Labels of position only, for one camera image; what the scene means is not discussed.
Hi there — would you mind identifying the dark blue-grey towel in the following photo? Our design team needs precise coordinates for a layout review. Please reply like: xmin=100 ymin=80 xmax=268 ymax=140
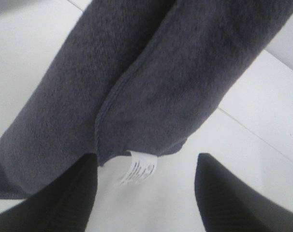
xmin=0 ymin=0 xmax=293 ymax=199

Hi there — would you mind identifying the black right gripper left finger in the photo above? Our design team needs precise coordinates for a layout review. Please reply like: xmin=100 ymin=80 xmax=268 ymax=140
xmin=0 ymin=154 xmax=98 ymax=232

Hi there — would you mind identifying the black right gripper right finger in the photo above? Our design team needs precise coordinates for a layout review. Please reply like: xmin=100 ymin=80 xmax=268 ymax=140
xmin=196 ymin=153 xmax=293 ymax=232

